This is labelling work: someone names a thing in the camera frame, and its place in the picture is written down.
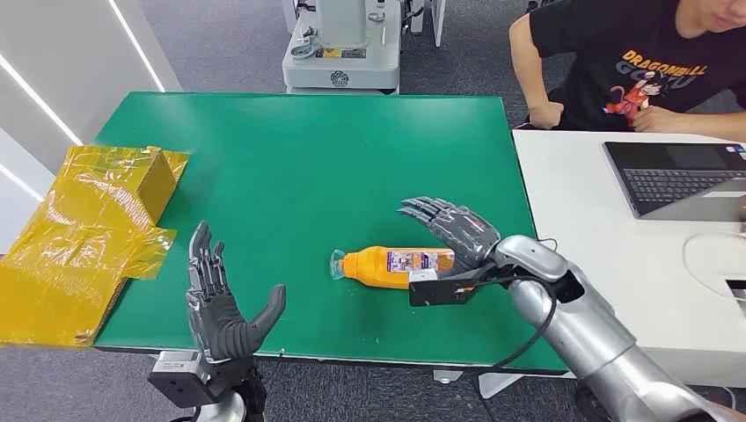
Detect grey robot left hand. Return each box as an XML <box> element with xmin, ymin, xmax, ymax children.
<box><xmin>185</xmin><ymin>221</ymin><xmax>288</xmax><ymax>363</ymax></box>

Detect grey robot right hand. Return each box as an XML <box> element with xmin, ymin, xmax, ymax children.
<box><xmin>398</xmin><ymin>196</ymin><xmax>502</xmax><ymax>278</ymax></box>

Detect orange bottle with clear cap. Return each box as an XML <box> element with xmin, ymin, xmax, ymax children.
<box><xmin>329</xmin><ymin>245</ymin><xmax>457</xmax><ymax>291</ymax></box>

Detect white desk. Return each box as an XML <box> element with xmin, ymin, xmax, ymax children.
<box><xmin>511</xmin><ymin>128</ymin><xmax>746</xmax><ymax>389</ymax></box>

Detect person's right hand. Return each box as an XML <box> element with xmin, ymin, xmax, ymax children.
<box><xmin>529</xmin><ymin>101</ymin><xmax>566</xmax><ymax>130</ymax></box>

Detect person's hand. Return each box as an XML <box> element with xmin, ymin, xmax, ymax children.
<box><xmin>631</xmin><ymin>105</ymin><xmax>689</xmax><ymax>134</ymax></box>
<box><xmin>529</xmin><ymin>101</ymin><xmax>566</xmax><ymax>130</ymax></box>

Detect green table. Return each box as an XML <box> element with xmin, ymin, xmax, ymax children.
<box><xmin>92</xmin><ymin>91</ymin><xmax>569</xmax><ymax>374</ymax></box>

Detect yellow tape-wrapped cardboard box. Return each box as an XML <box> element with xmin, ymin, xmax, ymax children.
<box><xmin>0</xmin><ymin>144</ymin><xmax>191</xmax><ymax>349</ymax></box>

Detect white upright panel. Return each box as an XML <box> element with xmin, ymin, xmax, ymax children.
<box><xmin>429</xmin><ymin>0</ymin><xmax>448</xmax><ymax>47</ymax></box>

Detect dark grey laptop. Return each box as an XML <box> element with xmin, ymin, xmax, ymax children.
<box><xmin>603</xmin><ymin>141</ymin><xmax>746</xmax><ymax>223</ymax></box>

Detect person's left hand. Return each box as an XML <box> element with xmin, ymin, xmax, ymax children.
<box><xmin>631</xmin><ymin>105</ymin><xmax>689</xmax><ymax>134</ymax></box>

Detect person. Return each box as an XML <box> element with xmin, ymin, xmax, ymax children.
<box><xmin>508</xmin><ymin>0</ymin><xmax>746</xmax><ymax>144</ymax></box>

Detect grey device with black face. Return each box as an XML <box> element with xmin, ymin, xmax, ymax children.
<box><xmin>725</xmin><ymin>279</ymin><xmax>746</xmax><ymax>318</ymax></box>

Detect person's bare leg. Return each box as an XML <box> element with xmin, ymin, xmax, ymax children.
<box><xmin>693</xmin><ymin>402</ymin><xmax>746</xmax><ymax>422</ymax></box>

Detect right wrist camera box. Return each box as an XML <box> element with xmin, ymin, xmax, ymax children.
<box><xmin>407</xmin><ymin>268</ymin><xmax>485</xmax><ymax>308</ymax></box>

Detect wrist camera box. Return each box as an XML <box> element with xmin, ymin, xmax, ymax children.
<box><xmin>147</xmin><ymin>350</ymin><xmax>220</xmax><ymax>409</ymax></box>
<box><xmin>407</xmin><ymin>268</ymin><xmax>485</xmax><ymax>308</ymax></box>

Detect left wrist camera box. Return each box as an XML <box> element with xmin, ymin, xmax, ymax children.
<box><xmin>147</xmin><ymin>350</ymin><xmax>220</xmax><ymax>409</ymax></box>

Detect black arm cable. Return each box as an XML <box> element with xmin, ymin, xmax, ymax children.
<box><xmin>460</xmin><ymin>237</ymin><xmax>560</xmax><ymax>422</ymax></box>

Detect thin white cable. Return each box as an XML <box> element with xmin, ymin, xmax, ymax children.
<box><xmin>682</xmin><ymin>229</ymin><xmax>746</xmax><ymax>304</ymax></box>

